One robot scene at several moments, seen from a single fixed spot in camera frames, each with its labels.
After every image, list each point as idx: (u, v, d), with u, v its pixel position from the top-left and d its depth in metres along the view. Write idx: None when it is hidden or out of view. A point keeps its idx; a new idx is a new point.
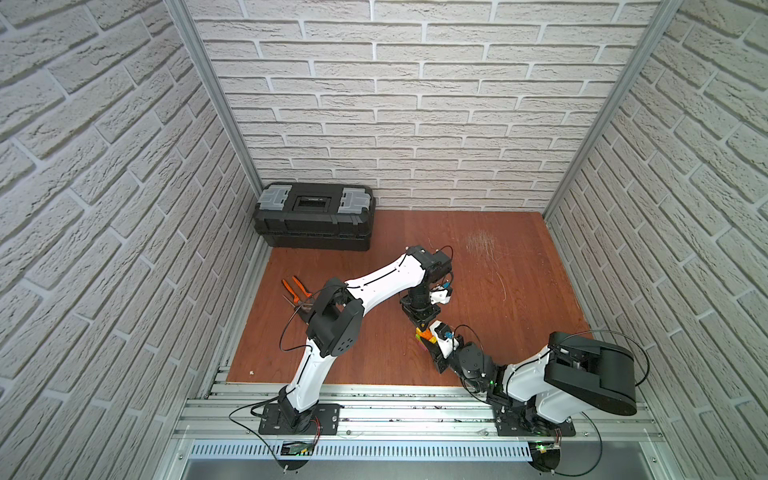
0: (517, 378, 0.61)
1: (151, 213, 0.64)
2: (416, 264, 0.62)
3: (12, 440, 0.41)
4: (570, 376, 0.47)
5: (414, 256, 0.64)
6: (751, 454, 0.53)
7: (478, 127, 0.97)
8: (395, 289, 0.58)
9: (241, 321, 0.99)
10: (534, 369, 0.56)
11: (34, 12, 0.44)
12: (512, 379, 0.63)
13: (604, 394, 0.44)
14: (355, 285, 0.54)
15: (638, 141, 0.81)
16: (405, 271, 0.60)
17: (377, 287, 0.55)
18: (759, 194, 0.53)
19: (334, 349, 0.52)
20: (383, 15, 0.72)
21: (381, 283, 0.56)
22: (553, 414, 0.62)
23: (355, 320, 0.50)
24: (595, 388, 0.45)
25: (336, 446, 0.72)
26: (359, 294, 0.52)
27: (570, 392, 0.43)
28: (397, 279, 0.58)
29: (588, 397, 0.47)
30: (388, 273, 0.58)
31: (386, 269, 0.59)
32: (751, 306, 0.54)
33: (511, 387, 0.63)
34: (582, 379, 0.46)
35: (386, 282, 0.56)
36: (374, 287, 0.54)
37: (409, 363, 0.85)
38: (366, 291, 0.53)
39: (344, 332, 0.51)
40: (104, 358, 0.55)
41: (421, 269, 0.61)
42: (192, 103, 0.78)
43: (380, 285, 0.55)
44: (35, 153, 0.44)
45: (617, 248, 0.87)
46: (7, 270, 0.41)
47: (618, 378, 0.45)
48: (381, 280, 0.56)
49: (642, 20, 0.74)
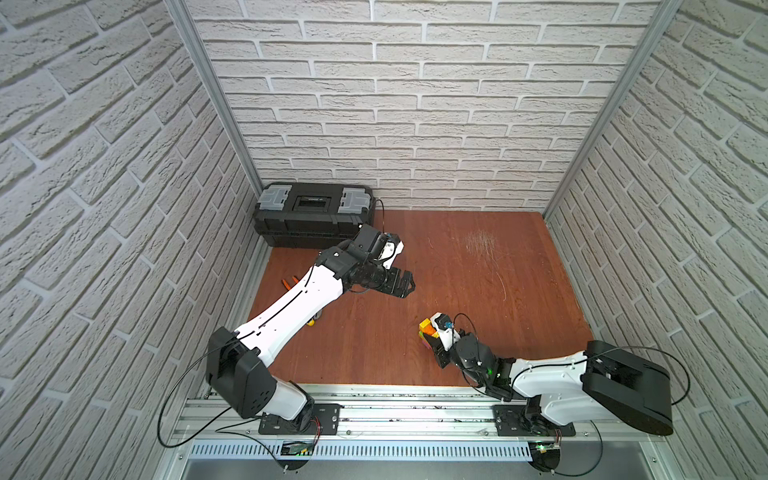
0: (534, 375, 0.58)
1: (151, 213, 0.64)
2: (328, 273, 0.51)
3: (12, 441, 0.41)
4: (613, 389, 0.44)
5: (324, 265, 0.53)
6: (752, 455, 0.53)
7: (478, 127, 0.97)
8: (307, 316, 0.49)
9: (241, 321, 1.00)
10: (560, 372, 0.53)
11: (34, 11, 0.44)
12: (527, 376, 0.59)
13: (644, 412, 0.43)
14: (247, 332, 0.43)
15: (638, 141, 0.81)
16: (314, 290, 0.49)
17: (278, 325, 0.44)
18: (760, 194, 0.53)
19: (247, 410, 0.43)
20: (383, 15, 0.72)
21: (286, 313, 0.46)
22: (554, 414, 0.62)
23: (255, 375, 0.41)
24: (638, 405, 0.43)
25: (336, 446, 0.72)
26: (255, 341, 0.42)
27: (605, 402, 0.46)
28: (305, 302, 0.47)
29: (624, 410, 0.45)
30: (293, 298, 0.47)
31: (291, 294, 0.48)
32: (751, 306, 0.54)
33: (523, 382, 0.60)
34: (622, 393, 0.44)
35: (289, 313, 0.46)
36: (274, 326, 0.44)
37: (408, 363, 0.85)
38: (265, 335, 0.43)
39: (248, 391, 0.41)
40: (104, 358, 0.55)
41: (335, 279, 0.51)
42: (192, 103, 0.78)
43: (283, 318, 0.45)
44: (35, 153, 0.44)
45: (617, 248, 0.87)
46: (7, 270, 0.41)
47: (656, 400, 0.44)
48: (284, 313, 0.45)
49: (642, 20, 0.74)
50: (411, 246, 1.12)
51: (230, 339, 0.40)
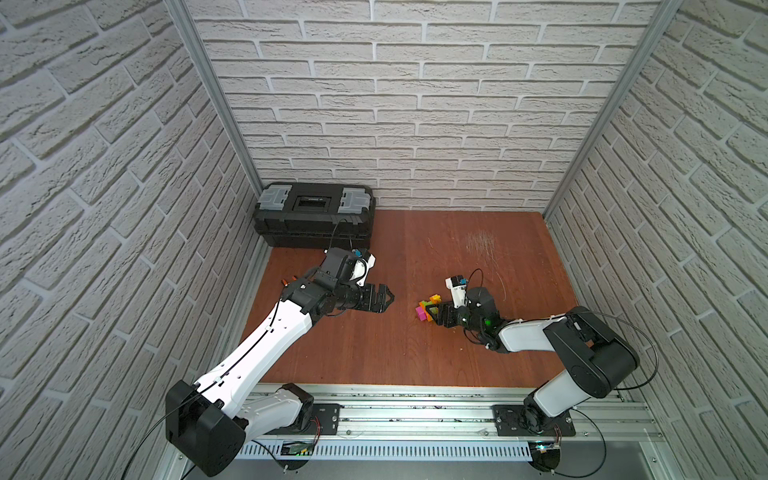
0: (518, 326, 0.65)
1: (151, 213, 0.64)
2: (295, 308, 0.50)
3: (12, 441, 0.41)
4: (569, 340, 0.49)
5: (291, 299, 0.51)
6: (752, 455, 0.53)
7: (478, 127, 0.97)
8: (273, 355, 0.47)
9: (241, 321, 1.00)
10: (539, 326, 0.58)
11: (34, 11, 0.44)
12: (510, 326, 0.67)
13: (588, 366, 0.47)
14: (209, 383, 0.40)
15: (638, 141, 0.81)
16: (281, 328, 0.47)
17: (243, 371, 0.42)
18: (759, 194, 0.53)
19: (214, 463, 0.40)
20: (383, 15, 0.72)
21: (250, 358, 0.43)
22: (544, 399, 0.64)
23: (220, 428, 0.38)
24: (583, 357, 0.47)
25: (336, 446, 0.72)
26: (216, 393, 0.40)
27: (561, 350, 0.51)
28: (273, 342, 0.46)
29: (574, 361, 0.49)
30: (260, 338, 0.46)
31: (258, 333, 0.46)
32: (751, 306, 0.54)
33: (507, 330, 0.67)
34: (576, 346, 0.48)
35: (255, 356, 0.44)
36: (238, 372, 0.42)
37: (408, 363, 0.85)
38: (228, 384, 0.40)
39: (213, 446, 0.39)
40: (104, 358, 0.55)
41: (302, 313, 0.49)
42: (192, 103, 0.78)
43: (248, 364, 0.43)
44: (35, 153, 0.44)
45: (618, 248, 0.87)
46: (7, 270, 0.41)
47: (611, 364, 0.46)
48: (249, 357, 0.43)
49: (642, 20, 0.74)
50: (411, 247, 1.12)
51: (190, 392, 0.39)
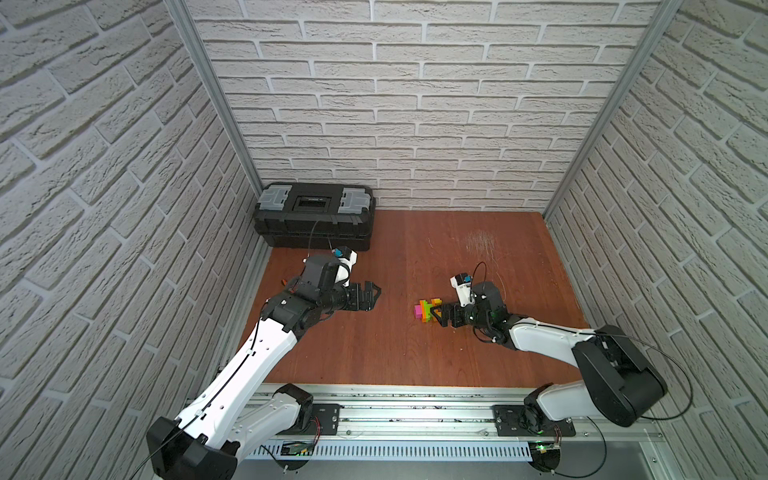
0: (534, 329, 0.61)
1: (151, 213, 0.64)
2: (277, 327, 0.48)
3: (12, 440, 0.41)
4: (601, 366, 0.45)
5: (272, 316, 0.49)
6: (751, 454, 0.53)
7: (478, 127, 0.97)
8: (256, 380, 0.45)
9: (241, 321, 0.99)
10: (562, 337, 0.54)
11: (34, 12, 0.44)
12: (527, 327, 0.63)
13: (618, 397, 0.44)
14: (190, 418, 0.39)
15: (638, 141, 0.81)
16: (262, 351, 0.45)
17: (224, 402, 0.41)
18: (759, 194, 0.53)
19: None
20: (383, 15, 0.72)
21: (231, 387, 0.42)
22: (549, 403, 0.63)
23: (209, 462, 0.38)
24: (614, 386, 0.44)
25: (336, 446, 0.72)
26: (196, 427, 0.38)
27: (589, 373, 0.47)
28: (254, 367, 0.44)
29: (602, 388, 0.46)
30: (240, 363, 0.44)
31: (239, 358, 0.44)
32: (751, 306, 0.54)
33: (519, 329, 0.64)
34: (608, 373, 0.45)
35: (236, 384, 0.42)
36: (220, 402, 0.41)
37: (408, 363, 0.85)
38: (210, 416, 0.39)
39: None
40: (104, 358, 0.55)
41: (283, 332, 0.47)
42: (192, 103, 0.78)
43: (229, 392, 0.41)
44: (35, 153, 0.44)
45: (617, 248, 0.87)
46: (7, 270, 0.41)
47: (640, 396, 0.44)
48: (230, 386, 0.42)
49: (642, 20, 0.74)
50: (411, 247, 1.12)
51: (172, 430, 0.41)
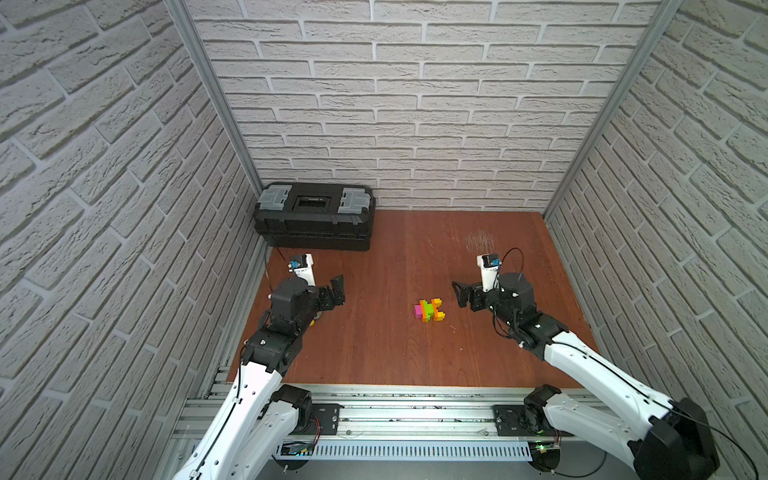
0: (583, 366, 0.51)
1: (151, 213, 0.64)
2: (260, 369, 0.48)
3: (13, 440, 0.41)
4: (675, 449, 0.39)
5: (254, 358, 0.50)
6: (751, 454, 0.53)
7: (478, 127, 0.97)
8: (248, 423, 0.46)
9: (241, 321, 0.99)
10: (624, 393, 0.46)
11: (34, 12, 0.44)
12: (579, 365, 0.52)
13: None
14: (185, 478, 0.39)
15: (638, 141, 0.81)
16: (250, 395, 0.46)
17: (220, 455, 0.41)
18: (760, 194, 0.53)
19: None
20: (383, 15, 0.72)
21: (223, 438, 0.42)
22: (556, 415, 0.63)
23: None
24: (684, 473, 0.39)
25: (336, 446, 0.72)
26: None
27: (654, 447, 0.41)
28: (244, 412, 0.45)
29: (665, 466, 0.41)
30: (230, 411, 0.44)
31: (227, 406, 0.45)
32: (751, 306, 0.54)
33: (554, 351, 0.55)
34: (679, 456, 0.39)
35: (228, 434, 0.42)
36: (213, 456, 0.41)
37: (409, 363, 0.85)
38: (205, 472, 0.39)
39: None
40: (104, 358, 0.55)
41: (267, 372, 0.48)
42: (192, 103, 0.78)
43: (221, 445, 0.42)
44: (35, 153, 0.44)
45: (618, 248, 0.87)
46: (7, 270, 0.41)
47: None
48: (222, 436, 0.42)
49: (642, 20, 0.74)
50: (411, 247, 1.12)
51: None
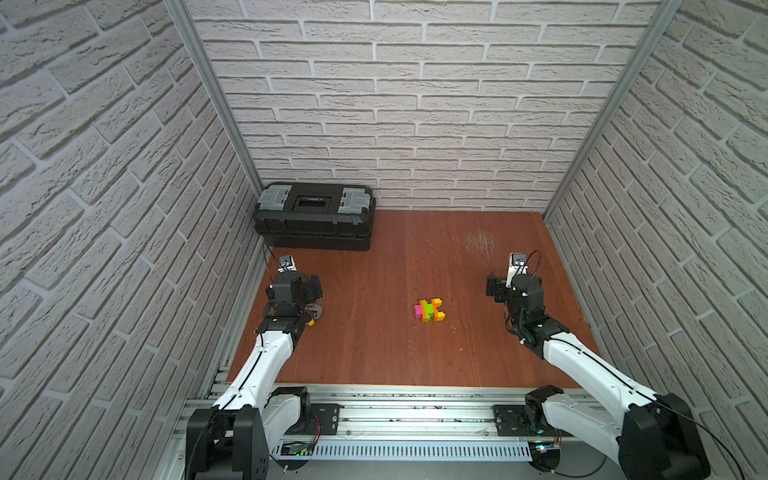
0: (577, 358, 0.54)
1: (151, 213, 0.64)
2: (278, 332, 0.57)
3: (13, 440, 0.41)
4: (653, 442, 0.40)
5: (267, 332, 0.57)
6: (750, 454, 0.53)
7: (478, 127, 0.97)
8: (273, 370, 0.51)
9: (241, 321, 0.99)
10: (609, 384, 0.48)
11: (34, 12, 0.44)
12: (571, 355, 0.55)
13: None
14: (229, 398, 0.43)
15: (638, 141, 0.81)
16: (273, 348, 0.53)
17: (255, 381, 0.46)
18: (760, 194, 0.53)
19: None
20: (383, 15, 0.72)
21: (256, 372, 0.48)
22: (553, 411, 0.63)
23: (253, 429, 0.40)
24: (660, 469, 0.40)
25: (336, 446, 0.72)
26: (236, 403, 0.42)
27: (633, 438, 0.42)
28: (270, 357, 0.51)
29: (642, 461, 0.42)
30: (256, 358, 0.50)
31: (252, 357, 0.51)
32: (751, 306, 0.54)
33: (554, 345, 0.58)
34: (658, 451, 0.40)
35: (259, 370, 0.48)
36: (250, 383, 0.46)
37: (409, 363, 0.85)
38: (245, 394, 0.44)
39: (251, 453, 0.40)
40: (104, 358, 0.55)
41: (283, 335, 0.56)
42: (192, 103, 0.78)
43: (255, 377, 0.47)
44: (35, 153, 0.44)
45: (618, 248, 0.87)
46: (7, 270, 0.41)
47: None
48: (255, 372, 0.48)
49: (642, 20, 0.74)
50: (411, 247, 1.12)
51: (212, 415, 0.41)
